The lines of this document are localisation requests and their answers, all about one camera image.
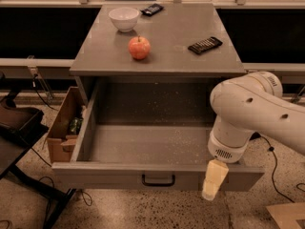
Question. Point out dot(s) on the red apple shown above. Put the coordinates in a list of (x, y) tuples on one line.
[(139, 47)]

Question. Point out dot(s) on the brown cardboard box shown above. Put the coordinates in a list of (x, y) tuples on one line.
[(60, 139)]

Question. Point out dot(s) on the green can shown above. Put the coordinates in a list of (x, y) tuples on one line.
[(75, 126)]

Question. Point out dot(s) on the black snack packet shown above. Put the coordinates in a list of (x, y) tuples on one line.
[(152, 10)]

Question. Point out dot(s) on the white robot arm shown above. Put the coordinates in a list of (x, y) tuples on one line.
[(245, 105)]

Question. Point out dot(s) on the white ceramic bowl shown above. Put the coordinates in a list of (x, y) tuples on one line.
[(124, 18)]

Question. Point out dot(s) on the grey top drawer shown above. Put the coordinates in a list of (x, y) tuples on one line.
[(142, 134)]

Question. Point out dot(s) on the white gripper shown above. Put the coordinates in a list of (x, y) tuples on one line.
[(226, 151)]

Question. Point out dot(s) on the cardboard sheet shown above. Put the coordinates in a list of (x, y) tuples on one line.
[(288, 215)]

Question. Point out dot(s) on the grey drawer cabinet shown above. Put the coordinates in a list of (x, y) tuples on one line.
[(105, 51)]

